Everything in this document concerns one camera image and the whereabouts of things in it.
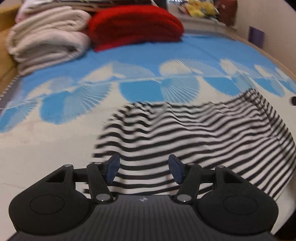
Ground striped white hooded garment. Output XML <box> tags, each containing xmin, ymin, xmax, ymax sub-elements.
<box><xmin>92</xmin><ymin>88</ymin><xmax>295</xmax><ymax>198</ymax></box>

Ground pink white folded clothes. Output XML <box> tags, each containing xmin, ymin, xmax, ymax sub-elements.
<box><xmin>15</xmin><ymin>0</ymin><xmax>60</xmax><ymax>23</ymax></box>

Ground purple box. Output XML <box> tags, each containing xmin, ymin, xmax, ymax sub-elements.
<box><xmin>248</xmin><ymin>26</ymin><xmax>265</xmax><ymax>49</ymax></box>

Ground blue white patterned bedspread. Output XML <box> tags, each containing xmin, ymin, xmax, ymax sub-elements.
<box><xmin>1</xmin><ymin>34</ymin><xmax>295</xmax><ymax>240</ymax></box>

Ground dark red bag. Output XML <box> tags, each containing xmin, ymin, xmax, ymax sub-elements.
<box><xmin>216</xmin><ymin>0</ymin><xmax>238</xmax><ymax>26</ymax></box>

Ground yellow plush toys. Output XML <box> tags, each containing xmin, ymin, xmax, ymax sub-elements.
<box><xmin>182</xmin><ymin>1</ymin><xmax>218</xmax><ymax>18</ymax></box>

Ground wooden bed headboard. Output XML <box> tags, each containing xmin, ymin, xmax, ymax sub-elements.
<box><xmin>0</xmin><ymin>4</ymin><xmax>20</xmax><ymax>93</ymax></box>

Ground cream folded blanket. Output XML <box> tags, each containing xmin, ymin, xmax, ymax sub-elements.
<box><xmin>6</xmin><ymin>6</ymin><xmax>91</xmax><ymax>76</ymax></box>

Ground red folded blanket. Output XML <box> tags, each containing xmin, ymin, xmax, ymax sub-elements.
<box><xmin>88</xmin><ymin>5</ymin><xmax>184</xmax><ymax>52</ymax></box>

